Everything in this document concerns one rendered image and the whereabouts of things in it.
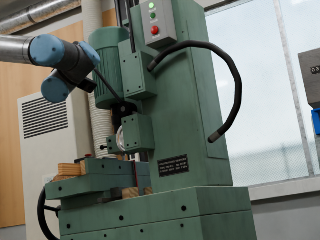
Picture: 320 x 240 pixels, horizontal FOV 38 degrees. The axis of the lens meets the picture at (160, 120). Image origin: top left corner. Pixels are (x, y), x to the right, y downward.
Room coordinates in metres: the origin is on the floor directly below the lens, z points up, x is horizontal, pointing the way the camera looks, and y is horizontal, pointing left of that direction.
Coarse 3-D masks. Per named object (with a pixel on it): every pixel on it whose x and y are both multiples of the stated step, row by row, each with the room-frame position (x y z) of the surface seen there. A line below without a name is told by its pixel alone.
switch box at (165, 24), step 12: (156, 0) 1.50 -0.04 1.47; (168, 0) 1.52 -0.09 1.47; (144, 12) 1.53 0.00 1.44; (156, 12) 1.51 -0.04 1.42; (168, 12) 1.51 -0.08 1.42; (144, 24) 1.53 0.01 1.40; (156, 24) 1.51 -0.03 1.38; (168, 24) 1.50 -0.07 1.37; (144, 36) 1.54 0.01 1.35; (168, 36) 1.49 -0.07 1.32; (156, 48) 1.58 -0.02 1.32
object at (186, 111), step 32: (192, 0) 1.63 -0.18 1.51; (192, 32) 1.58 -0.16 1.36; (160, 64) 1.58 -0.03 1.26; (192, 64) 1.55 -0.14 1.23; (160, 96) 1.59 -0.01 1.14; (192, 96) 1.53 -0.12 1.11; (160, 128) 1.60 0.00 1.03; (192, 128) 1.54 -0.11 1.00; (192, 160) 1.55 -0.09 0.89; (224, 160) 1.67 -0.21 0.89
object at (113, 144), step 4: (108, 136) 1.82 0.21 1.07; (112, 136) 1.80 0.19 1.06; (108, 140) 1.81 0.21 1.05; (112, 140) 1.80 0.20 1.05; (108, 144) 1.81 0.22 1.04; (112, 144) 1.80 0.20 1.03; (116, 144) 1.79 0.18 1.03; (108, 148) 1.82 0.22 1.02; (112, 148) 1.80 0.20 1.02; (116, 148) 1.80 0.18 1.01; (108, 152) 1.82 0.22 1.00; (112, 152) 1.81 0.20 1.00; (116, 152) 1.81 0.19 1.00; (120, 152) 1.82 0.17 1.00
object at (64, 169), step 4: (60, 164) 1.51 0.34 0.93; (64, 164) 1.52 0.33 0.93; (68, 164) 1.53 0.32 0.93; (72, 164) 1.55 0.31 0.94; (76, 164) 1.57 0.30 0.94; (60, 168) 1.51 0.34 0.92; (64, 168) 1.52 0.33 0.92; (68, 168) 1.53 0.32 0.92; (72, 168) 1.55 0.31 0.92; (76, 168) 1.57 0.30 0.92; (60, 172) 1.51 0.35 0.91; (64, 172) 1.51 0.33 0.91; (68, 172) 1.53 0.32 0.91; (72, 172) 1.55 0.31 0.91; (76, 172) 1.56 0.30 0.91; (80, 172) 1.58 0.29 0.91
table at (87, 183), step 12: (60, 180) 1.63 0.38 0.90; (72, 180) 1.60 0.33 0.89; (84, 180) 1.58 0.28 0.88; (96, 180) 1.60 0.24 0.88; (108, 180) 1.65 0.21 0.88; (120, 180) 1.72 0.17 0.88; (132, 180) 1.78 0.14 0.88; (144, 180) 1.86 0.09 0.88; (48, 192) 1.66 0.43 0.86; (60, 192) 1.63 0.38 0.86; (72, 192) 1.61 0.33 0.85; (84, 192) 1.58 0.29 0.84; (96, 192) 1.64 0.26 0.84
